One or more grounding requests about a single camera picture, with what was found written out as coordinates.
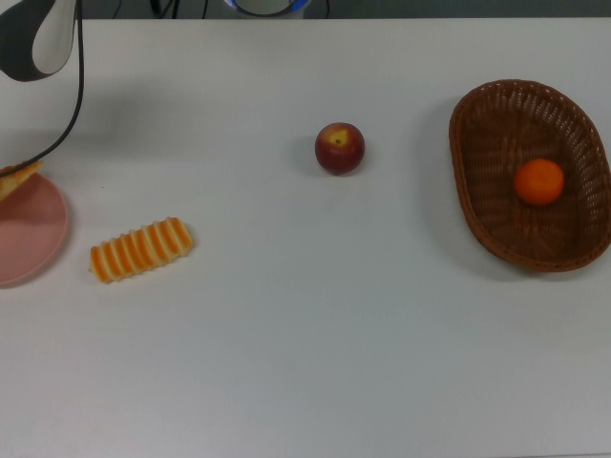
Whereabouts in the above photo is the braided bread loaf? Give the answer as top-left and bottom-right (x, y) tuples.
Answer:
(0, 160), (44, 201)

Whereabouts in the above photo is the red apple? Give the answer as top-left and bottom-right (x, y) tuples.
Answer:
(314, 121), (366, 177)

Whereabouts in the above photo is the pink plate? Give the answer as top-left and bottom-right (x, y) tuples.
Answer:
(0, 172), (69, 288)

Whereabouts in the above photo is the orange fruit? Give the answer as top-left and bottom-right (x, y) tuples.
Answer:
(514, 157), (565, 207)

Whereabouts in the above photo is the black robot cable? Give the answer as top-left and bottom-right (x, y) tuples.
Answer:
(18, 0), (87, 167)

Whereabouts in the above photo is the ridged striped bread roll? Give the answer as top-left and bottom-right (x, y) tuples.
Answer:
(88, 217), (195, 285)

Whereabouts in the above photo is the brown woven basket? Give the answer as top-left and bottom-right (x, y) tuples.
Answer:
(449, 78), (611, 274)

